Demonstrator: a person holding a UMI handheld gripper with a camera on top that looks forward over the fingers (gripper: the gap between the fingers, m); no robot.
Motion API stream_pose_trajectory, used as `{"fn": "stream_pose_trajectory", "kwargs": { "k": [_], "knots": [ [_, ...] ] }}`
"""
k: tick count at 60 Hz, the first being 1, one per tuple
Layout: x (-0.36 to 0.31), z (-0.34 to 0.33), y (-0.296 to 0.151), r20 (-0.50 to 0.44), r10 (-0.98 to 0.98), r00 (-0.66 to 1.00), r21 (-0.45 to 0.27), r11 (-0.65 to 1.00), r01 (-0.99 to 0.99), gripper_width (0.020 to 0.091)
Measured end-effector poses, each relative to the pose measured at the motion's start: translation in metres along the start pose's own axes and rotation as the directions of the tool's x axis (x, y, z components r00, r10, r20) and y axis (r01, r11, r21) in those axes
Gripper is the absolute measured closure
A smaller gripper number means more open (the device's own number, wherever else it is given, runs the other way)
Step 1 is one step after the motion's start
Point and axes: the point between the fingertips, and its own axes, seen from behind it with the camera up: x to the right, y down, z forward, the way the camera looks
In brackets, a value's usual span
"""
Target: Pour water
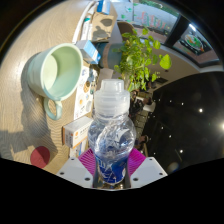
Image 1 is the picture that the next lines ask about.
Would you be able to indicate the small white orange box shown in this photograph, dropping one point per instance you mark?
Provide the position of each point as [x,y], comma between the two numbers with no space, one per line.
[76,131]

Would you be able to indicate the white pen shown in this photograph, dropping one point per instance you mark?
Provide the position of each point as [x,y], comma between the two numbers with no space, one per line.
[85,29]

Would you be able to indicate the clear blue-labelled water bottle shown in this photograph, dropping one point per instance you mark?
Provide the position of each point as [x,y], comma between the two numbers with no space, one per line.
[111,133]

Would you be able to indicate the person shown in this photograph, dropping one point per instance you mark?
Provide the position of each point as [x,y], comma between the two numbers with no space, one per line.
[138,103]

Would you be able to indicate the printed paper leaflet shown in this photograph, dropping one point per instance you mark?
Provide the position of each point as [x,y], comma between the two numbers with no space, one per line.
[84,96]

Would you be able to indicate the green potted plant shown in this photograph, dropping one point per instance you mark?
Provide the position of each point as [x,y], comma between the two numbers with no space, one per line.
[138,58]

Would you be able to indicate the pale green mug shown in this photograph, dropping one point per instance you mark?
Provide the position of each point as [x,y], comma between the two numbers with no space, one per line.
[65,71]

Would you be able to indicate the framed food poster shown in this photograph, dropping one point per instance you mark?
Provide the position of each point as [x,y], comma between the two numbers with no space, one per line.
[195,45]

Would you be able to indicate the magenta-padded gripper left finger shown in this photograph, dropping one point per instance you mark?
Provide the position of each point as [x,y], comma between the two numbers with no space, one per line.
[73,171]

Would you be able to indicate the group of ceiling spotlights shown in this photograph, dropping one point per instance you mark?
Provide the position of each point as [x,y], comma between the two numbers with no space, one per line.
[200,110]

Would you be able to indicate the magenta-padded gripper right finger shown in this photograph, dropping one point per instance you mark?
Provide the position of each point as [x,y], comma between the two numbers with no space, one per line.
[150,170]

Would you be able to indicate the flat round red coaster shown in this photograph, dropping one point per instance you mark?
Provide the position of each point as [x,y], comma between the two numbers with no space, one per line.
[40,156]

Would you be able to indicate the brown paper bag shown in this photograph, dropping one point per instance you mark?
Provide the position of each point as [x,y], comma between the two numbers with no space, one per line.
[102,26]

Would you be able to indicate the blue and white box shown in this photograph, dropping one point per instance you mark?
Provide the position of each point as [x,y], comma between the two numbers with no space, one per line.
[88,51]
[104,6]

